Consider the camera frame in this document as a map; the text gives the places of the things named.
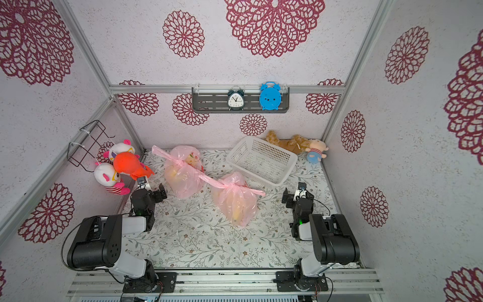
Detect white plastic lattice basket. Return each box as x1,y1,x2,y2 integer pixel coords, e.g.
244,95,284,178
227,137,298,187

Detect black wire wall rack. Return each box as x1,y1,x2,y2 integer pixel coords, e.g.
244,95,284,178
66,120,114,173

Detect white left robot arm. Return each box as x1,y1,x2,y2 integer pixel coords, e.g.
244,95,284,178
62,184,167,293

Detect grey wall shelf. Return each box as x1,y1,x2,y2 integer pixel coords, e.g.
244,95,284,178
191,87,290,114

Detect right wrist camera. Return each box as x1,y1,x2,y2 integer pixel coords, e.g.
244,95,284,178
294,182,307,201

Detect pink plastic bag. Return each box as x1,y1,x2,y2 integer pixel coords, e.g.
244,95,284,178
152,145,205,199
200,172,265,228

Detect orange plush dinosaur toy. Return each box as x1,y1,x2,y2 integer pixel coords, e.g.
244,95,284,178
113,152,155,181

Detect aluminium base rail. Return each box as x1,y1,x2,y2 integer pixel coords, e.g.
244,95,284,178
67,267,385,302

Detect dark green alarm clock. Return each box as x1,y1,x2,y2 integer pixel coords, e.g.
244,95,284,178
227,89,245,111

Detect brown plush teddy bear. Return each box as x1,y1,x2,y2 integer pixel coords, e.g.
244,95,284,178
265,130,309,155

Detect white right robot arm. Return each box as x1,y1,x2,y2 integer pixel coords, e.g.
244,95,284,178
275,183,360,293

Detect white plush toy yellow glasses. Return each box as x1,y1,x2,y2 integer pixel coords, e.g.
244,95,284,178
98,139,136,163

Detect blue alarm clock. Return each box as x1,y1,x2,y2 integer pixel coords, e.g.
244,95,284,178
259,82,282,111

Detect white pink striped plush toy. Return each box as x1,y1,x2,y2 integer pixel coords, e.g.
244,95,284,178
94,163,131,196

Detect small doll blue outfit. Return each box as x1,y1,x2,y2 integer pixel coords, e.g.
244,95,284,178
305,139,329,164

